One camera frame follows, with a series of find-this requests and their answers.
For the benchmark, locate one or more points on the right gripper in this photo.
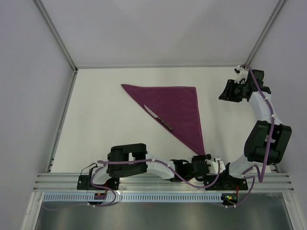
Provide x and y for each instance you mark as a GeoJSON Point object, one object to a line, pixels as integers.
{"type": "Point", "coordinates": [227, 94]}

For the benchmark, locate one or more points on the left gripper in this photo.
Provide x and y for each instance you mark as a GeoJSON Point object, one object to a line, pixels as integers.
{"type": "Point", "coordinates": [201, 157]}

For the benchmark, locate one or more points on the purple cloth napkin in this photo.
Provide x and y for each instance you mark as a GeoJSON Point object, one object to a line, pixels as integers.
{"type": "Point", "coordinates": [177, 106]}

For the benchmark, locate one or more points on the steel table knife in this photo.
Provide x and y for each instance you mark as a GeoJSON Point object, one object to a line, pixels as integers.
{"type": "Point", "coordinates": [163, 122]}

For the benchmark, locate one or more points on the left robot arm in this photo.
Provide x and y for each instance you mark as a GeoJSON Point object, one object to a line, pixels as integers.
{"type": "Point", "coordinates": [134, 159]}

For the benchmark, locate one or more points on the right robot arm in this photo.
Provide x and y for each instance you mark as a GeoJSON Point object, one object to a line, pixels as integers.
{"type": "Point", "coordinates": [269, 137]}

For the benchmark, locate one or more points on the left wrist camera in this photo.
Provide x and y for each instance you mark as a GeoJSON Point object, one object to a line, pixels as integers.
{"type": "Point", "coordinates": [216, 165]}

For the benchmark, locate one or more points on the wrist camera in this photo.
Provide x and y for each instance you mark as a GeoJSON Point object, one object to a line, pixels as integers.
{"type": "Point", "coordinates": [216, 165]}
{"type": "Point", "coordinates": [241, 74]}

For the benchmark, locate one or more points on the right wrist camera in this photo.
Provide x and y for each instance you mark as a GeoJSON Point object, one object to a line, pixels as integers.
{"type": "Point", "coordinates": [241, 74]}

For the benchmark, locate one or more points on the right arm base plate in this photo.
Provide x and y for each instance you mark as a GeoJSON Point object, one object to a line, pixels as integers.
{"type": "Point", "coordinates": [228, 183]}

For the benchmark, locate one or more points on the right aluminium frame post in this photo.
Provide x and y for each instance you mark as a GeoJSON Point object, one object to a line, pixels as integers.
{"type": "Point", "coordinates": [266, 29]}

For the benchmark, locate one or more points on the aluminium frame post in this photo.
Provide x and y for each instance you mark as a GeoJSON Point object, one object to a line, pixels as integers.
{"type": "Point", "coordinates": [266, 29]}
{"type": "Point", "coordinates": [50, 25]}

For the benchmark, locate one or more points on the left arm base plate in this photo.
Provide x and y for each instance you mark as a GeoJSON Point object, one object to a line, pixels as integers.
{"type": "Point", "coordinates": [84, 183]}

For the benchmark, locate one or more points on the white slotted cable duct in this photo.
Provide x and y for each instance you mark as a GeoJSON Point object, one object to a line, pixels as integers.
{"type": "Point", "coordinates": [134, 197]}

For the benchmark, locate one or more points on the aluminium front rail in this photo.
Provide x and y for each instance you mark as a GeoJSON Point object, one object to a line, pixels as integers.
{"type": "Point", "coordinates": [67, 182]}

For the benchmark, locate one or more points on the left aluminium frame post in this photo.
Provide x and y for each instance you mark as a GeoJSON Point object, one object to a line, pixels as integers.
{"type": "Point", "coordinates": [50, 25]}

